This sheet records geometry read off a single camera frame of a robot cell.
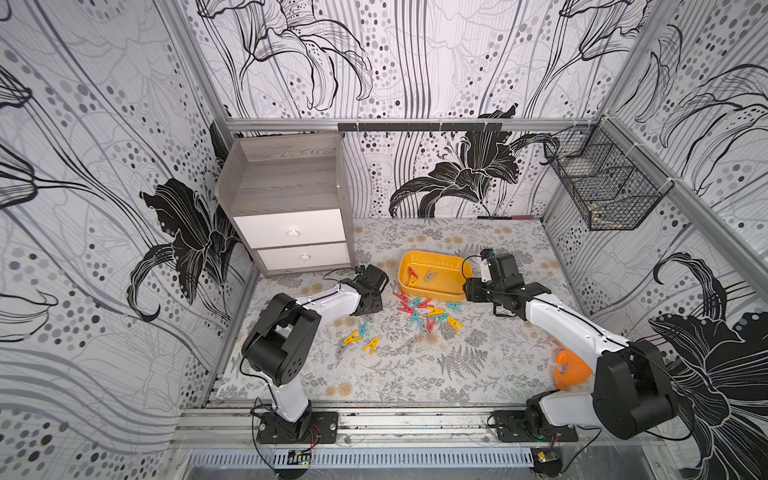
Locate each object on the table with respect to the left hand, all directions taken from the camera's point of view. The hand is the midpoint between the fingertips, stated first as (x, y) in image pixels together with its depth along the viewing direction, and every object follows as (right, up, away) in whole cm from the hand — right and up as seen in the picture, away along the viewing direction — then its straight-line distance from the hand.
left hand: (372, 309), depth 95 cm
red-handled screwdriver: (+58, +33, +28) cm, 72 cm away
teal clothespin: (-3, -5, -5) cm, 8 cm away
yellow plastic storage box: (+21, +10, +6) cm, 24 cm away
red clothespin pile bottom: (+18, -4, -5) cm, 19 cm away
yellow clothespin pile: (+26, -4, -5) cm, 26 cm away
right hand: (+32, +9, -5) cm, 34 cm away
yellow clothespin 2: (0, -9, -9) cm, 13 cm away
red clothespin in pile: (+9, +4, +3) cm, 10 cm away
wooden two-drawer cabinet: (-23, +34, -11) cm, 42 cm away
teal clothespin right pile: (+27, +1, 0) cm, 27 cm away
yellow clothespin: (-6, -7, -7) cm, 11 cm away
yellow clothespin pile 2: (+20, 0, -2) cm, 20 cm away
